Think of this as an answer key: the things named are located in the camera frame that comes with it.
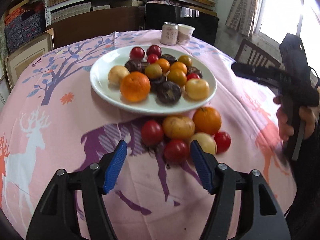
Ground large orange mandarin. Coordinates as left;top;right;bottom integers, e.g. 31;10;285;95
120;72;151;102

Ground patterned curtain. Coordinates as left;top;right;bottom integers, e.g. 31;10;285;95
226;0;260;37

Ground yellow passion fruit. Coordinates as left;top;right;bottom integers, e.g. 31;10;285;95
185;79;210;100

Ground pink deer tablecloth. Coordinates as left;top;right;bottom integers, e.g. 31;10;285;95
1;30;296;239

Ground dark wooden chair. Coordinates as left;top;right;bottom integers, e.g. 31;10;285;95
234;39;281;68

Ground blue patterned boxes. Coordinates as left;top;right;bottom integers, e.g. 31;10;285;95
4;11;46;54

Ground white oval plate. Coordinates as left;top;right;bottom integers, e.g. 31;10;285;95
89;46;217;116

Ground yellow orange kumquat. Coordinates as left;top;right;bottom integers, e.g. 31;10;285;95
167;69;187;87

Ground pink drink can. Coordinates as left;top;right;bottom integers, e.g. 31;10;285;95
161;22;178;46

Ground dark red plum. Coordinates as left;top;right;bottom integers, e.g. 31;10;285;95
129;47;145;60

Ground white paper cup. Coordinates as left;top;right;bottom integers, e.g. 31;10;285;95
177;24;195;45

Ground red cherry tomato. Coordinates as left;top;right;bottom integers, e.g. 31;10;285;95
214;132;231;154

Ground brown wooden board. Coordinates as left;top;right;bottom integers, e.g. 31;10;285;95
46;6;145;48

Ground framed picture leaning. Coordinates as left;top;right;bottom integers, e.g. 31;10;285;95
4;28;54;90

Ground window frame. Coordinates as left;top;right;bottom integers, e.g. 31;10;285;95
252;0;319;61

